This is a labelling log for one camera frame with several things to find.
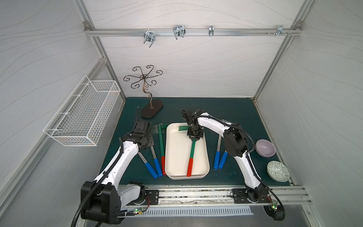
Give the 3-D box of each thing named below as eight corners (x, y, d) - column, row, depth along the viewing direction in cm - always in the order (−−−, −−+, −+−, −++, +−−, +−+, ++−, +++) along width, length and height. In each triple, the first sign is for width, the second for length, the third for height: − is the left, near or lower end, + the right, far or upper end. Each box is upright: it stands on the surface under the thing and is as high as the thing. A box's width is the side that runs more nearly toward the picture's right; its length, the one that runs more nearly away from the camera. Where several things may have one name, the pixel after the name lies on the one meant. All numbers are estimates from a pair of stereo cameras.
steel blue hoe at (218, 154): (213, 168, 86) (214, 167, 83) (218, 137, 100) (218, 135, 98) (217, 170, 85) (218, 168, 83) (221, 138, 99) (222, 136, 97)
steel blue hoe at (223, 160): (217, 167, 86) (218, 166, 84) (223, 151, 93) (224, 149, 91) (222, 170, 85) (223, 168, 83) (228, 153, 92) (229, 151, 90)
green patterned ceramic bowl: (263, 173, 83) (266, 171, 80) (267, 159, 88) (270, 156, 85) (284, 185, 79) (288, 183, 75) (287, 169, 84) (291, 167, 81)
